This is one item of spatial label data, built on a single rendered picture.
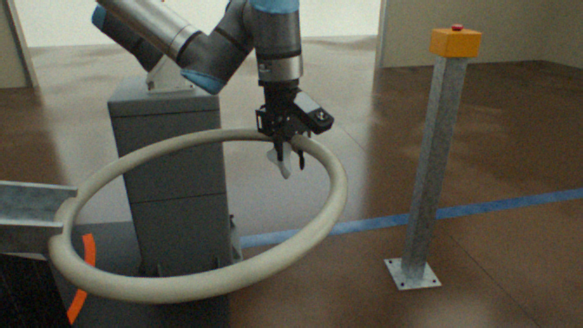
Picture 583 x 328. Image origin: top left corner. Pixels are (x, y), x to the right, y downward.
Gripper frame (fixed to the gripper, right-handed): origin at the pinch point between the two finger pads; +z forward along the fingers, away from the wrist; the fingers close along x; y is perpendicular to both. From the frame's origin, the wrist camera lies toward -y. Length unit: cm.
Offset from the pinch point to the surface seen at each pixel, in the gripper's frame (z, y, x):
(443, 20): 41, 196, -549
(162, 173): 28, 79, -5
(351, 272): 88, 27, -58
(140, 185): 31, 84, 3
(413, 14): 27, 225, -505
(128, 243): 78, 121, 4
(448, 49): -12, -1, -75
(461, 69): -5, -4, -82
